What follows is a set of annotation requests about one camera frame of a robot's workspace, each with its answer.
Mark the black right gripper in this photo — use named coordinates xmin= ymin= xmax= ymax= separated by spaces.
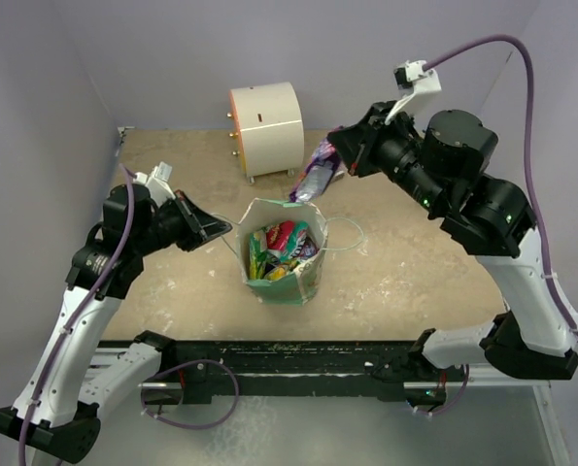
xmin=328 ymin=98 xmax=448 ymax=212

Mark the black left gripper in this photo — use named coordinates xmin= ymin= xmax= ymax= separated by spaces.
xmin=133 ymin=189 xmax=231 ymax=256

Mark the purple snack packet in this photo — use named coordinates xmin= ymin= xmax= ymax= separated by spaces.
xmin=289 ymin=138 xmax=343 ymax=203

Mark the green paper bag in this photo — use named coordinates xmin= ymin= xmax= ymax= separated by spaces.
xmin=209 ymin=196 xmax=367 ymax=307

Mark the yellow green snack packet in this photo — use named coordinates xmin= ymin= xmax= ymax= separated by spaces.
xmin=249 ymin=229 xmax=268 ymax=281

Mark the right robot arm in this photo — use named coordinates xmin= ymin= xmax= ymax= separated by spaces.
xmin=327 ymin=102 xmax=578 ymax=381

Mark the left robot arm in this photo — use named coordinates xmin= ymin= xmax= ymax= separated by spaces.
xmin=0 ymin=183 xmax=232 ymax=464

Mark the small white stapler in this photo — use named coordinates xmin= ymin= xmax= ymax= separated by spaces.
xmin=330 ymin=170 xmax=346 ymax=183

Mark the red snack packet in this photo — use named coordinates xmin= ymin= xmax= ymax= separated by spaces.
xmin=264 ymin=220 xmax=295 ymax=251

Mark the white cylindrical drawer cabinet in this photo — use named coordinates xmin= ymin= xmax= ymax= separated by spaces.
xmin=227 ymin=82 xmax=304 ymax=183

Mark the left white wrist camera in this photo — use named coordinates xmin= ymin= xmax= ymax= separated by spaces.
xmin=133 ymin=161 xmax=176 ymax=208

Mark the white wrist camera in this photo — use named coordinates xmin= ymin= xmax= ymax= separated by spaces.
xmin=385 ymin=60 xmax=442 ymax=125
xmin=133 ymin=161 xmax=176 ymax=208

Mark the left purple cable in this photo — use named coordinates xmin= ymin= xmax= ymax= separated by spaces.
xmin=17 ymin=163 xmax=142 ymax=466

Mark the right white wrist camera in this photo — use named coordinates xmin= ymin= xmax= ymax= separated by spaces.
xmin=385 ymin=60 xmax=442 ymax=125

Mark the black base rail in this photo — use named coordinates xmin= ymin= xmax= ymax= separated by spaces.
xmin=140 ymin=340 xmax=464 ymax=404

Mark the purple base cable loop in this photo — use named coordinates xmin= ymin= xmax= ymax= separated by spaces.
xmin=139 ymin=358 xmax=241 ymax=430

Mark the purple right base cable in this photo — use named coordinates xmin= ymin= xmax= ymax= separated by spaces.
xmin=412 ymin=361 xmax=470 ymax=416

